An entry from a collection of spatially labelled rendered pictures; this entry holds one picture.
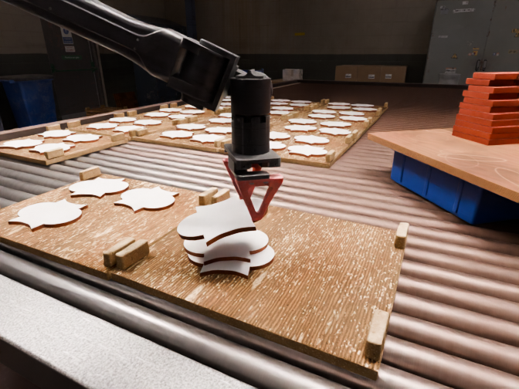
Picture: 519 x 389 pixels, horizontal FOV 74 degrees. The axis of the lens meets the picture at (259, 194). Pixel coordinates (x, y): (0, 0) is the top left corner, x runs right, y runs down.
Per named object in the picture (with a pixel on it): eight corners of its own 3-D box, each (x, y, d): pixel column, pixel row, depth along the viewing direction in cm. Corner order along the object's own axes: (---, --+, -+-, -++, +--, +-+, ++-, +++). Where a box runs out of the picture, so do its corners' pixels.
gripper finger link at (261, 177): (238, 229, 49) (237, 167, 46) (228, 209, 56) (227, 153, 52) (283, 224, 51) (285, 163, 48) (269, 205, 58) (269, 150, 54)
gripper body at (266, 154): (236, 174, 47) (235, 119, 45) (223, 154, 56) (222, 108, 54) (281, 170, 49) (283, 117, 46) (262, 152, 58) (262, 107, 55)
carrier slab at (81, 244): (107, 281, 55) (106, 273, 54) (-37, 229, 71) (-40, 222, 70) (222, 201, 84) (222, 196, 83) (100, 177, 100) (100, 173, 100)
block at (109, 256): (111, 269, 55) (108, 255, 54) (103, 266, 56) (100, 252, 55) (138, 251, 60) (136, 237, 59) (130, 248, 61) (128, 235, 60)
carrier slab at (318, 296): (376, 382, 38) (378, 371, 37) (111, 280, 55) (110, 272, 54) (406, 240, 67) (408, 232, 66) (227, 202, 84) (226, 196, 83)
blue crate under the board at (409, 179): (585, 212, 78) (602, 170, 75) (471, 227, 72) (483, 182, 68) (476, 170, 106) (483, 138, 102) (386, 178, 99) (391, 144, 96)
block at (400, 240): (404, 250, 61) (406, 236, 59) (392, 248, 61) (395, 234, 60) (407, 235, 65) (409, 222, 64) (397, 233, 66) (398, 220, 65)
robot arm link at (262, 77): (227, 70, 45) (270, 71, 45) (234, 69, 52) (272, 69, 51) (228, 123, 48) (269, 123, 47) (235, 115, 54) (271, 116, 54)
